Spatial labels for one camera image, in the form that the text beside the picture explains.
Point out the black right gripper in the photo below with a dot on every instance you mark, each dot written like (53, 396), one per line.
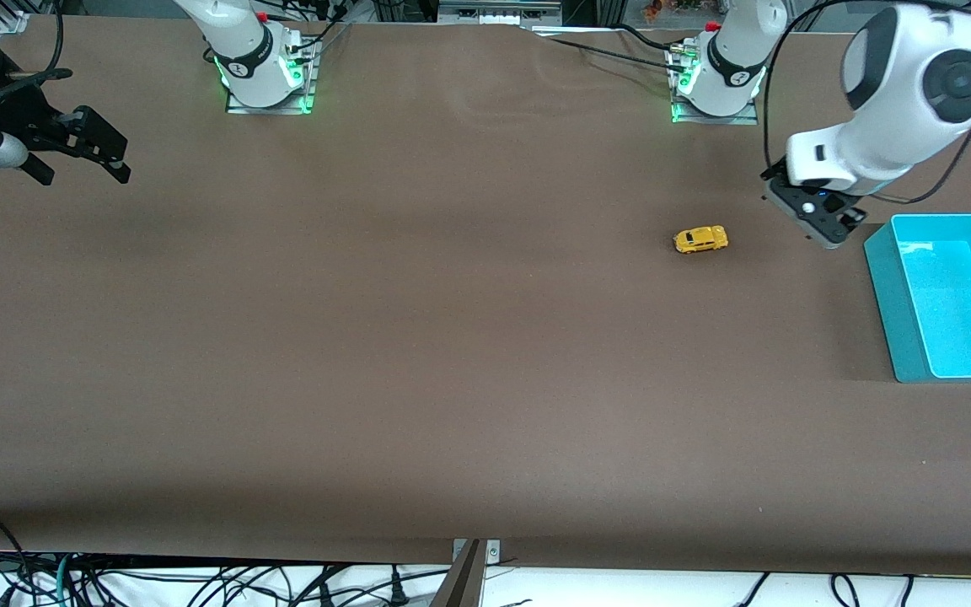
(20, 112)

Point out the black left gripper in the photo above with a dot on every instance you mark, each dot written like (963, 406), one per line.
(849, 220)

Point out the yellow beetle toy car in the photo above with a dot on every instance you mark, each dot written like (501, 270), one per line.
(700, 239)

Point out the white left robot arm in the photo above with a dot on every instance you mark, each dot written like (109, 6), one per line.
(898, 101)

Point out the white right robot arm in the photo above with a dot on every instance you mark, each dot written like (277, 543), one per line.
(249, 59)

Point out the teal plastic bin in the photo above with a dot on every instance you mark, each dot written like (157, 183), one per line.
(949, 320)

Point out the grey power strip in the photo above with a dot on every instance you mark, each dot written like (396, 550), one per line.
(498, 10)

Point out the dark support beam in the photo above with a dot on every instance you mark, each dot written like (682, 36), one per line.
(462, 582)

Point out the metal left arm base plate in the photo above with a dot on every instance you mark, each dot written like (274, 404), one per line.
(717, 118)

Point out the metal table corner bracket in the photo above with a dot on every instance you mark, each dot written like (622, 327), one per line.
(13, 23)

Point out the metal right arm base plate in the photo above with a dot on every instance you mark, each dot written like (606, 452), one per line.
(270, 103)

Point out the metal table edge bracket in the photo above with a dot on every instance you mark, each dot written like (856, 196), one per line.
(494, 552)

